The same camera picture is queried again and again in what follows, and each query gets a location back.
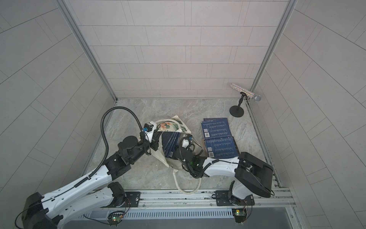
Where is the floral canvas tote bag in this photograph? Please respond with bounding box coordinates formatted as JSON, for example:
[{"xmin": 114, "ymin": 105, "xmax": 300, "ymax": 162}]
[{"xmin": 144, "ymin": 115, "xmax": 202, "ymax": 195}]

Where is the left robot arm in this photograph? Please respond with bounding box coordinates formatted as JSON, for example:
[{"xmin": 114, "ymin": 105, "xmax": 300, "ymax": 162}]
[{"xmin": 16, "ymin": 106, "xmax": 158, "ymax": 229}]

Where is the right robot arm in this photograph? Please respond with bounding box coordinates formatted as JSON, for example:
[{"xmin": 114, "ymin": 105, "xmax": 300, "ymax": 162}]
[{"xmin": 173, "ymin": 137, "xmax": 274, "ymax": 206}]

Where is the stack of blue books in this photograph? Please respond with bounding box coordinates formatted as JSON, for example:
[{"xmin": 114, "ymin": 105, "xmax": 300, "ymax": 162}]
[{"xmin": 161, "ymin": 132, "xmax": 181, "ymax": 158}]

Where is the left circuit board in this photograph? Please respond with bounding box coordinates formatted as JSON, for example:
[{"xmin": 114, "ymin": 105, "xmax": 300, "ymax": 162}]
[{"xmin": 107, "ymin": 210, "xmax": 125, "ymax": 227}]

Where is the circuit board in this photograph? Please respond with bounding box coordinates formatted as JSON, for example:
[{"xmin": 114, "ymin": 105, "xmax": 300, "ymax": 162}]
[
  {"xmin": 232, "ymin": 208, "xmax": 248, "ymax": 223},
  {"xmin": 107, "ymin": 210, "xmax": 125, "ymax": 227}
]

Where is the black microphone stand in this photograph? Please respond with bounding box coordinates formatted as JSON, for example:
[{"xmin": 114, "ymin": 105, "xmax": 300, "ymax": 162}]
[{"xmin": 229, "ymin": 92, "xmax": 247, "ymax": 117}]

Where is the right circuit board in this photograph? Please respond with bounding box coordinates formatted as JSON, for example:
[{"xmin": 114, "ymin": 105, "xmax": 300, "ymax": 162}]
[{"xmin": 232, "ymin": 208, "xmax": 248, "ymax": 223}]

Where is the glitter microphone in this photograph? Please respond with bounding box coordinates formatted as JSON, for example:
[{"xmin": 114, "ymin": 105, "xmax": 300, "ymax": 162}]
[{"xmin": 230, "ymin": 84, "xmax": 262, "ymax": 102}]

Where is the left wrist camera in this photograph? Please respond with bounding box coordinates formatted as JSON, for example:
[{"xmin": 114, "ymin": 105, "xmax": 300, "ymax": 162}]
[{"xmin": 143, "ymin": 122, "xmax": 157, "ymax": 143}]

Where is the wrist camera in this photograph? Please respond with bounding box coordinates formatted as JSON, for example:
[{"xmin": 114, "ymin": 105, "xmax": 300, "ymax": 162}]
[
  {"xmin": 179, "ymin": 137, "xmax": 193, "ymax": 150},
  {"xmin": 143, "ymin": 122, "xmax": 157, "ymax": 143}
]

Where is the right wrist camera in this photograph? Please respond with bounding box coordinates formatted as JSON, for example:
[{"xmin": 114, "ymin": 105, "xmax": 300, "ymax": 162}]
[{"xmin": 179, "ymin": 137, "xmax": 193, "ymax": 150}]

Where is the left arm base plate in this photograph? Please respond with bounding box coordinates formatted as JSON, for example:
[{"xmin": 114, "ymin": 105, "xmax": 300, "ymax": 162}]
[{"xmin": 113, "ymin": 191, "xmax": 141, "ymax": 208}]

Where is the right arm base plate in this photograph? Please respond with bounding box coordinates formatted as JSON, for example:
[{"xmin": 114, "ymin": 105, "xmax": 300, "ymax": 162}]
[{"xmin": 212, "ymin": 181, "xmax": 255, "ymax": 206}]

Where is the aluminium mounting rail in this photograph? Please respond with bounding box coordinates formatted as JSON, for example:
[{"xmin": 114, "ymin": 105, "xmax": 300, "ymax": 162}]
[{"xmin": 70, "ymin": 189, "xmax": 296, "ymax": 222}]

